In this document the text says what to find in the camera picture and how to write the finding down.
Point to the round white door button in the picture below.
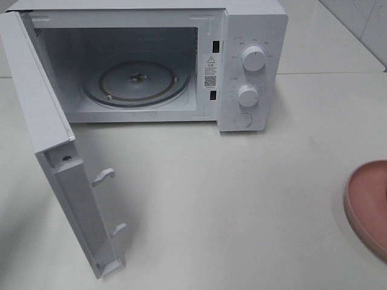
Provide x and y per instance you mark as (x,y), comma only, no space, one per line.
(243,120)

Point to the white timer knob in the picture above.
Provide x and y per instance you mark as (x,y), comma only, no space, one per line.
(248,95)

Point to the white microwave door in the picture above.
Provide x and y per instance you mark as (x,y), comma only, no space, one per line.
(54,141)

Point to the pink round plate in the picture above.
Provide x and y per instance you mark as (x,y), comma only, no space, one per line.
(365,205)

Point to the glass microwave turntable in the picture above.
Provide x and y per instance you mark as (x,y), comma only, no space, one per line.
(135,83)

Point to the white microwave oven body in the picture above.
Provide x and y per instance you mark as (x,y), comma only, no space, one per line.
(204,37)

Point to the upper white power knob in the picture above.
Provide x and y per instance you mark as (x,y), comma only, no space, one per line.
(254,57)

